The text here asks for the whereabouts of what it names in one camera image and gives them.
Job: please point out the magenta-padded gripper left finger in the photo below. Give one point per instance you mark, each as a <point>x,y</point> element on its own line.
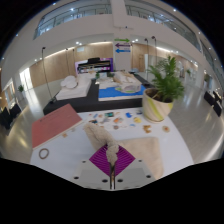
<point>98,160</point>

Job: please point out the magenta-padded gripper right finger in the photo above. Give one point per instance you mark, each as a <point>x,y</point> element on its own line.
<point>126,160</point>

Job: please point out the beige terry towel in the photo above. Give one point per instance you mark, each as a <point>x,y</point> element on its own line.
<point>146,150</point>

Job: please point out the brown wooden token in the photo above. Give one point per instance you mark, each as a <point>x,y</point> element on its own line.
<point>147,128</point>

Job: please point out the pink rectangular board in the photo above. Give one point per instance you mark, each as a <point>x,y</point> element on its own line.
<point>55,125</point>

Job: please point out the potted plant in striped pot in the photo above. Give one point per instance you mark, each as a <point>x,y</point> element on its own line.
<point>155,111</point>

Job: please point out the black display platform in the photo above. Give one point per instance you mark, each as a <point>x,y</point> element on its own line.
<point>76,104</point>

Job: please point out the model on blue base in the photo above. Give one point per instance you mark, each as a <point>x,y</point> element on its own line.
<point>110,93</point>

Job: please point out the purple display screen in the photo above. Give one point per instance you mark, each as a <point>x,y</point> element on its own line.
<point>111,62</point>

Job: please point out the group of black chairs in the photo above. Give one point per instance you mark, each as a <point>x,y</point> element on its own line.
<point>213,103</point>
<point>8,116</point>

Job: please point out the black floor stand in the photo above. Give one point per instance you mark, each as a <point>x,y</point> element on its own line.
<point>46,73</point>
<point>155,50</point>
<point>147,56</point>

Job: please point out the small background potted plant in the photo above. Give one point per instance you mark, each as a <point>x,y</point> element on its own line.
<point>20,88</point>

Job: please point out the blue arrow sign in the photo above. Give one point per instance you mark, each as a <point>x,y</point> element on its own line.
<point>123,50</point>

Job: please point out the purple arrow sign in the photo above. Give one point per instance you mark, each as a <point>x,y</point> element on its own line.
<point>122,45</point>

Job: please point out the green arrow sign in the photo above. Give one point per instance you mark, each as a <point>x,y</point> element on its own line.
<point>122,40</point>

